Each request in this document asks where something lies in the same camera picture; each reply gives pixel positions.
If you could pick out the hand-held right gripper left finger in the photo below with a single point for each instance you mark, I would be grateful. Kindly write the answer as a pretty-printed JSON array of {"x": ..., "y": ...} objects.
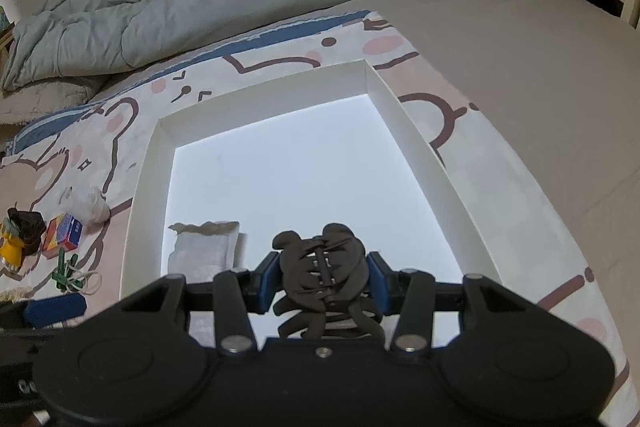
[{"x": 267, "y": 284}]

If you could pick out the small orange and blue box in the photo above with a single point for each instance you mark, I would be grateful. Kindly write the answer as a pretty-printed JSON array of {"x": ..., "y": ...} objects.
[{"x": 62, "y": 234}]

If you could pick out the dark brown hair claw clip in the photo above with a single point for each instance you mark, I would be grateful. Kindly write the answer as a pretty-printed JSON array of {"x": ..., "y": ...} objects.
[{"x": 320, "y": 277}]

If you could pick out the white cardboard box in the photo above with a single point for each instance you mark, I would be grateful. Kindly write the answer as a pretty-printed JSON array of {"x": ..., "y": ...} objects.
[{"x": 300, "y": 157}]

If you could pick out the white plastic packet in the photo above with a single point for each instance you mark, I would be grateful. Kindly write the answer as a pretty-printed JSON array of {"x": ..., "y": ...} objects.
[{"x": 202, "y": 249}]

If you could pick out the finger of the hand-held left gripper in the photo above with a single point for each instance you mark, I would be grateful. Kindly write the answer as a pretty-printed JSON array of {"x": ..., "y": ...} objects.
[{"x": 55, "y": 309}]

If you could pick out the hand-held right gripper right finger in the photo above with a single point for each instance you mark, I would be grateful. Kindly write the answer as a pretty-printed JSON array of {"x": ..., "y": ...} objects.
[{"x": 376, "y": 283}]

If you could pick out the beige fleece blanket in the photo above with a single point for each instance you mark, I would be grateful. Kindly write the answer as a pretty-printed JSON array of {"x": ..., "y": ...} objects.
[{"x": 45, "y": 99}]

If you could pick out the cartoon printed blanket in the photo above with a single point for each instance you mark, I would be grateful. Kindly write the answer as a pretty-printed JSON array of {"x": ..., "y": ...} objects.
[{"x": 125, "y": 117}]

